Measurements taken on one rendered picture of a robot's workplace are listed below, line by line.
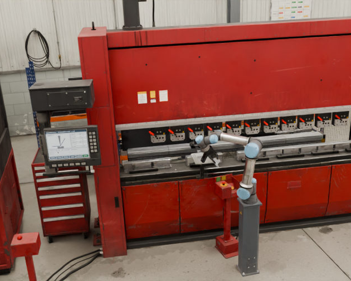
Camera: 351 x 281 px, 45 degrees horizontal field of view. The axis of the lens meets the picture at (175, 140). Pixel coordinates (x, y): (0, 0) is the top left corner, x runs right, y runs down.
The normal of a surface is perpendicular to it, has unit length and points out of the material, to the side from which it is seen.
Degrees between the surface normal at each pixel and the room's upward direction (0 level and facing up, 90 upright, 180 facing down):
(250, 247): 90
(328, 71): 90
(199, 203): 90
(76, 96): 90
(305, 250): 0
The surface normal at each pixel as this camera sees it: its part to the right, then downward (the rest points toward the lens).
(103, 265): -0.04, -0.94
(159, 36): 0.15, 0.34
